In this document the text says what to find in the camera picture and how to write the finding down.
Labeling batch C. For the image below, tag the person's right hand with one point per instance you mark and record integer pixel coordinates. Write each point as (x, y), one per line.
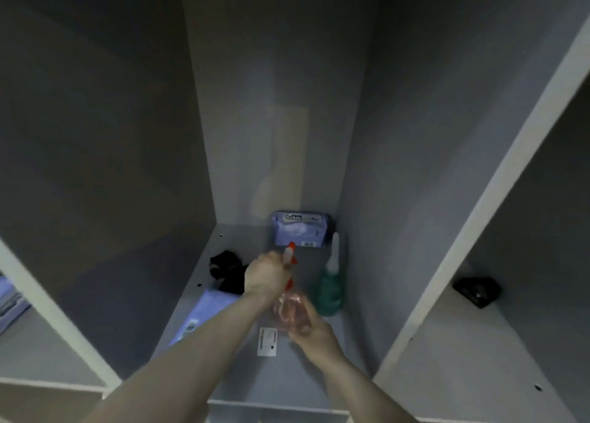
(320, 342)

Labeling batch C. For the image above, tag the person's left hand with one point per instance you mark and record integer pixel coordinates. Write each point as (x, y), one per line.
(267, 275)

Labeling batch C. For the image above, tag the pink spray bottle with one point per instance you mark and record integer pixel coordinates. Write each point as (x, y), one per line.
(288, 312)

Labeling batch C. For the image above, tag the green spray bottle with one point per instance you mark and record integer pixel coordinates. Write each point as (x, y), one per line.
(331, 289)

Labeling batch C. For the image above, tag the grey cubby shelf unit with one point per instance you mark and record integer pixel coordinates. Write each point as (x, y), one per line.
(115, 137)

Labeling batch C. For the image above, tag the person's left forearm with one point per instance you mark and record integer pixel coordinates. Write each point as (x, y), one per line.
(184, 362)

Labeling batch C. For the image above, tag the person's right forearm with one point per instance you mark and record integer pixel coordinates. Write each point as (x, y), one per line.
(368, 395)

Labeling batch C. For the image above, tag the white paper label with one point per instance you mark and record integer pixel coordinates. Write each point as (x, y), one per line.
(267, 342)

